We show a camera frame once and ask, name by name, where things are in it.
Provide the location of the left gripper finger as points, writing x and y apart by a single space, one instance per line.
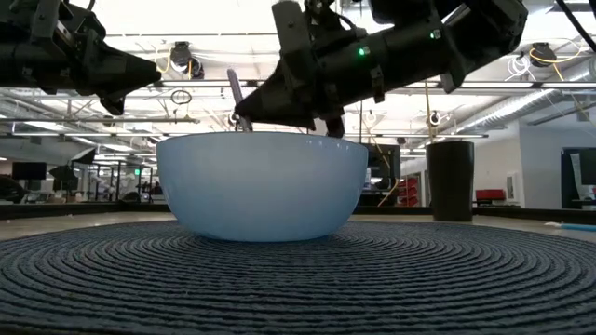
114 106
112 72

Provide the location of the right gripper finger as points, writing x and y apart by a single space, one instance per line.
279 104
335 128

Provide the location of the light blue plastic bowl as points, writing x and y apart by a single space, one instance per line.
261 186

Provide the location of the tall black cup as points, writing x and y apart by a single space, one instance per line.
450 181

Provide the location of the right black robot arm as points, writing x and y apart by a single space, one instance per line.
465 37

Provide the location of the large black screen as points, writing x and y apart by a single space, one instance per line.
384 163

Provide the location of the red shelving unit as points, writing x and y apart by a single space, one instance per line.
409 191

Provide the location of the black monitor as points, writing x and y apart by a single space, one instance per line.
29 170

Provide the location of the round dark woven placemat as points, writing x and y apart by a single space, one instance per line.
298 288

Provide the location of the red box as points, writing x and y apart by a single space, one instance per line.
490 194

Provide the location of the black table frame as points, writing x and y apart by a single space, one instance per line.
93 210

